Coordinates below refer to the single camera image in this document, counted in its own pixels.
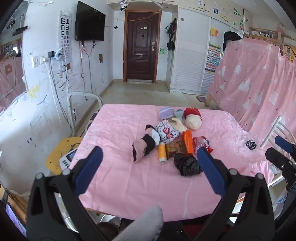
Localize red snack wrapper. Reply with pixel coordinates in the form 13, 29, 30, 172
193, 136, 214, 153

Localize cream fluffy ball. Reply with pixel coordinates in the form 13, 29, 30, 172
185, 114, 202, 131

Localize black plastic bag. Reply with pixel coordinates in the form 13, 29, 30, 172
174, 153, 203, 176

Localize orange box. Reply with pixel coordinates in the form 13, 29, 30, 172
183, 130, 194, 155

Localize brown snack wrapper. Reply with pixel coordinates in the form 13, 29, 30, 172
165, 140, 187, 159

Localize cream round brush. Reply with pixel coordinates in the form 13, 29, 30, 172
169, 118, 187, 133

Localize blue knit sock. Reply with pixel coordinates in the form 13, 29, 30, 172
174, 109, 184, 121

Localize hello kitty cloth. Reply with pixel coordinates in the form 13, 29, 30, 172
154, 120, 180, 144

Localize purple knit sock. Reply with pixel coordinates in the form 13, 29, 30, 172
159, 107, 175, 120

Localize orange thread spool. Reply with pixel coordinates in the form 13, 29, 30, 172
158, 142, 167, 164

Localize pink black sock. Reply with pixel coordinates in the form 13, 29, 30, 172
132, 125, 161, 162

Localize red striped sock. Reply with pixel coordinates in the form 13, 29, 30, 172
184, 108, 202, 121

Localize grey knit gloved hand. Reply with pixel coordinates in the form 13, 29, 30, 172
113, 205, 164, 241

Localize white metal chair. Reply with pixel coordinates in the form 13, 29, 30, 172
260, 114, 296, 188

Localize black dotted sheet patch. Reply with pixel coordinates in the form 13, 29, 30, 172
245, 140, 257, 151

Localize yellow stool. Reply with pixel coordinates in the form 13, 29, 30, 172
46, 137, 83, 175

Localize pink tree-print curtain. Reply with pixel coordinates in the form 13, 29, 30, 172
209, 38, 295, 144

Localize pink bed sheet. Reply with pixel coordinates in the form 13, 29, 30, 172
72, 104, 273, 221

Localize small brown floor mat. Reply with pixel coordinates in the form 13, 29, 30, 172
196, 96, 207, 103

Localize white louvered wardrobe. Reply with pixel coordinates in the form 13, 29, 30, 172
170, 1, 244, 96

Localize black hanging bags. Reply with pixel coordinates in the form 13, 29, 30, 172
166, 18, 177, 51

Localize dark brown door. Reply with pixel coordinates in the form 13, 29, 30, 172
123, 10, 162, 83

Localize eye chart poster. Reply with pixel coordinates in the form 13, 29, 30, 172
58, 11, 72, 73

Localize colourful wall chart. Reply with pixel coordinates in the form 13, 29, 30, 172
205, 44, 222, 72

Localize white wall power strip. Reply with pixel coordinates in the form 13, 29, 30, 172
31, 48, 63, 67

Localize black wall television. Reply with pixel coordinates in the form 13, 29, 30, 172
75, 1, 106, 42

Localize white security camera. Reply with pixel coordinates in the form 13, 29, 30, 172
120, 0, 129, 11

